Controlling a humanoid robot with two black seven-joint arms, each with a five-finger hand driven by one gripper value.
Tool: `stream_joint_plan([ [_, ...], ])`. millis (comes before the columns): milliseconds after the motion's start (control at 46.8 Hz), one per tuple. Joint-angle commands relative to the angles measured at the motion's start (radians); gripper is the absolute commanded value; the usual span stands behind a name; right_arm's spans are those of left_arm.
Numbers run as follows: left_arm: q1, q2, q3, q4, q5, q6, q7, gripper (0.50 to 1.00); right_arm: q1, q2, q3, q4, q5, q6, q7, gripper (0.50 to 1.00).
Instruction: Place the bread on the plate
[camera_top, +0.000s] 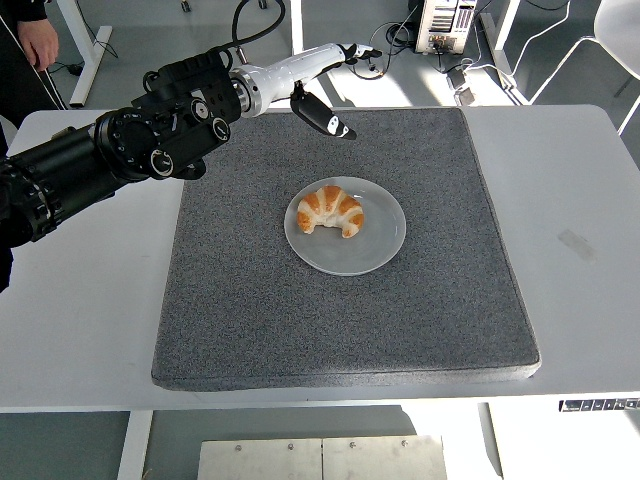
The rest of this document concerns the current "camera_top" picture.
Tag white desk post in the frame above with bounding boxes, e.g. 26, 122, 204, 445
288, 0, 307, 55

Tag table control panel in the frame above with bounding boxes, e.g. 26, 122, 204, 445
558, 397, 640, 414

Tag white desk leg with foot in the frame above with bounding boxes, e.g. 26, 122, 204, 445
56, 0, 114, 109

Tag white desk frame leg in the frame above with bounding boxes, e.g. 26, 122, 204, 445
477, 0, 529, 106

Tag black floor cable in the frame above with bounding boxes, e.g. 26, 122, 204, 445
352, 0, 420, 81

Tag white table leg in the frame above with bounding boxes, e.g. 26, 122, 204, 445
116, 409, 155, 480
477, 401, 505, 480

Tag white computer tower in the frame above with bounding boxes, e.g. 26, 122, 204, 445
413, 0, 476, 55

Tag grey speckled mat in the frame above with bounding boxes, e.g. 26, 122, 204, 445
150, 106, 542, 393

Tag person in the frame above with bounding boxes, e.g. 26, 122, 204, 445
0, 0, 69, 156

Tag grey metal plate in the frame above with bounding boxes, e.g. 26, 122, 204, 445
197, 438, 324, 480
322, 434, 449, 480

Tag white round plate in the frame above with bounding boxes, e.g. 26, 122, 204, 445
283, 175, 408, 277

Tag person's hand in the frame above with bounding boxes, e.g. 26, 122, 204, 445
16, 18, 60, 71

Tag white chair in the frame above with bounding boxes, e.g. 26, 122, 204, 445
519, 0, 640, 136

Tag grey floor power adapter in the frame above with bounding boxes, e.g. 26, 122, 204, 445
451, 67, 477, 107

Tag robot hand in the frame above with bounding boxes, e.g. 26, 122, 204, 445
257, 42, 384, 142

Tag clear tape patch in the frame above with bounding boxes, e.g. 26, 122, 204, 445
557, 228, 599, 265

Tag croissant bread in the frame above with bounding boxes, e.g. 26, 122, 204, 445
296, 184, 366, 240

